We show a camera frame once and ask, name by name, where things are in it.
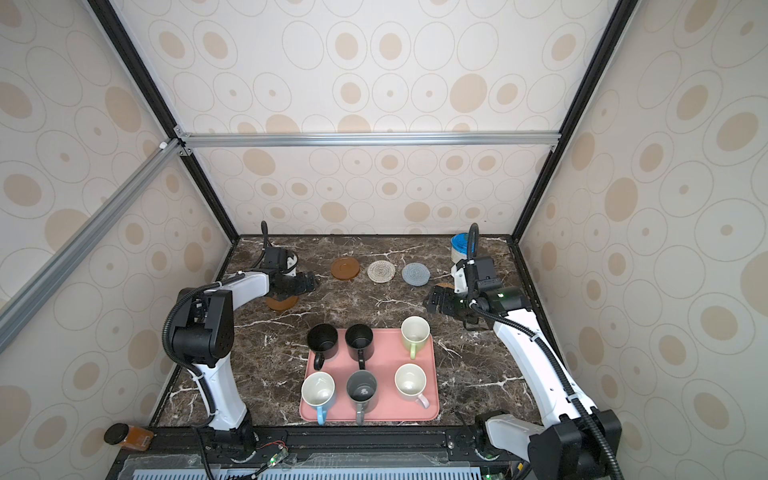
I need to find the dark wooden coaster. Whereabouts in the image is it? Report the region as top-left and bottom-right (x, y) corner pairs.
(265, 296), (299, 312)

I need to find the blue-grey woven coaster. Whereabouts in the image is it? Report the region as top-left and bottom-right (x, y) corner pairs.
(401, 262), (431, 287)

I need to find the white woven coaster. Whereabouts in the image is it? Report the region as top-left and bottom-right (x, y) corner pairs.
(366, 260), (396, 284)

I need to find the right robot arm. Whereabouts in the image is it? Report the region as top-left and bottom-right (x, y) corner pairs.
(423, 286), (624, 479)

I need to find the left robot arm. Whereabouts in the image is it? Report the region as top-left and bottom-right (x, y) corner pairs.
(161, 243), (317, 451)

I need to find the white cup blue lid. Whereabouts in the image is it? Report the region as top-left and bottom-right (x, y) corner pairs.
(451, 232), (468, 264)

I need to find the green mug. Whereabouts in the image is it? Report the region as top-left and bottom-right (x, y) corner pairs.
(400, 316), (431, 359)

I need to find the black mug left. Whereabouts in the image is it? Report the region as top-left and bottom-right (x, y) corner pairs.
(307, 323), (338, 371)

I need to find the black mug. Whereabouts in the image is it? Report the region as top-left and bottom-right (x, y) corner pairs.
(307, 323), (338, 371)
(345, 324), (375, 370)

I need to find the black mug middle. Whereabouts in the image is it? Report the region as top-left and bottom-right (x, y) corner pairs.
(345, 324), (375, 370)

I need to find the pink tray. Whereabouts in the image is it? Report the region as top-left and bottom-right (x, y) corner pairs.
(299, 327), (441, 424)

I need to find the grey mug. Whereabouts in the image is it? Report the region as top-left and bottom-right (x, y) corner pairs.
(346, 370), (378, 426)

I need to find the horizontal aluminium bar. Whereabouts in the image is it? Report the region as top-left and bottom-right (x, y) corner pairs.
(182, 131), (560, 148)

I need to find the brown jar black lid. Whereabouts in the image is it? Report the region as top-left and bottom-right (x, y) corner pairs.
(103, 423), (155, 452)

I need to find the diagonal aluminium bar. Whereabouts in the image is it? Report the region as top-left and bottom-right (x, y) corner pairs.
(1, 138), (181, 350)

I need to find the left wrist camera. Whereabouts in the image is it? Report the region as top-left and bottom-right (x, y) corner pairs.
(283, 253), (298, 276)

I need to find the white mug pink handle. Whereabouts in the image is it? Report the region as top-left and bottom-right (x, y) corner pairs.
(394, 363), (431, 409)

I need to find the white mug blue handle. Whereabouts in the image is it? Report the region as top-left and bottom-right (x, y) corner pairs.
(301, 371), (336, 426)

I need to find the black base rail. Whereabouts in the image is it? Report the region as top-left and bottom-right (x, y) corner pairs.
(107, 425), (534, 479)

